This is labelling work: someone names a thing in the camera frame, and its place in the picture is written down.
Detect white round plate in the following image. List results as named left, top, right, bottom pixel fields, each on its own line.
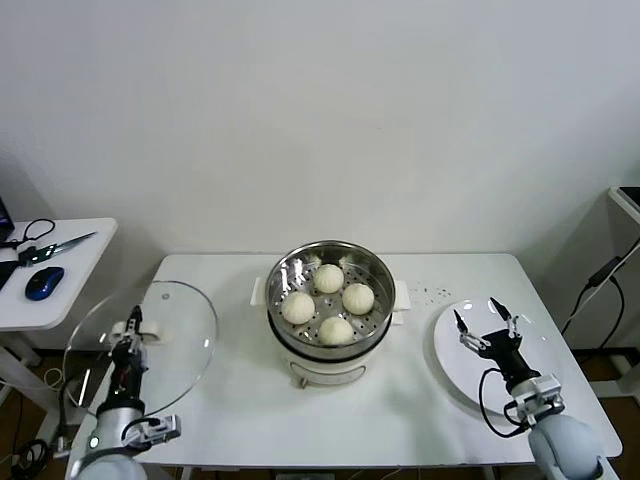
left=433, top=298, right=569, bottom=419

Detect black floor cables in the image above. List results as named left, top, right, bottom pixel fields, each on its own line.
left=0, top=437, right=51, bottom=480

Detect blue computer mouse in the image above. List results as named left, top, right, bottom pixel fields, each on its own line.
left=24, top=265, right=66, bottom=301

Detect black handled scissors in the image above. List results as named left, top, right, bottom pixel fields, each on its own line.
left=23, top=218, right=99, bottom=254

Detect white side table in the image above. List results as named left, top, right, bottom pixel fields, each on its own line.
left=0, top=216, right=120, bottom=426

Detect glass pot lid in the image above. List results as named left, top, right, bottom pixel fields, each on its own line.
left=62, top=279, right=220, bottom=419

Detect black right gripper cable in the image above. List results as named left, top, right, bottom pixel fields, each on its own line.
left=478, top=368, right=531, bottom=440

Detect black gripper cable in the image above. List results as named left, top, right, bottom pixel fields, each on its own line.
left=478, top=368, right=531, bottom=440
left=121, top=417, right=169, bottom=451

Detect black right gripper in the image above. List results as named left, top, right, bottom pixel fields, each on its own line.
left=452, top=296, right=544, bottom=387

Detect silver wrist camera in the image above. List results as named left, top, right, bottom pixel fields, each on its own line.
left=127, top=413, right=182, bottom=449
left=504, top=375, right=565, bottom=424

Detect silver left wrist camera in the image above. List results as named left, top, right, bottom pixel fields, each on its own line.
left=127, top=413, right=182, bottom=449

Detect stainless steel steamer basket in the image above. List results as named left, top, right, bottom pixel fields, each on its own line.
left=249, top=240, right=415, bottom=357

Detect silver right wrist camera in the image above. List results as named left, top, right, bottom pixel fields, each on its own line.
left=504, top=375, right=565, bottom=424

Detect white electric pot base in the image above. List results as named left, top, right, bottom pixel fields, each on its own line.
left=269, top=309, right=401, bottom=390

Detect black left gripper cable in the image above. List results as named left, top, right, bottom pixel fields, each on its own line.
left=121, top=417, right=169, bottom=451

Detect white steamed baozi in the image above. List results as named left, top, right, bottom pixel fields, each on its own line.
left=318, top=315, right=355, bottom=347
left=282, top=291, right=317, bottom=324
left=313, top=263, right=345, bottom=295
left=342, top=282, right=376, bottom=315

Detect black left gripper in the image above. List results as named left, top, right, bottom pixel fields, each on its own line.
left=106, top=305, right=151, bottom=402

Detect black hanging power cable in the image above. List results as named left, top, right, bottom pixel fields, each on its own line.
left=559, top=255, right=629, bottom=351

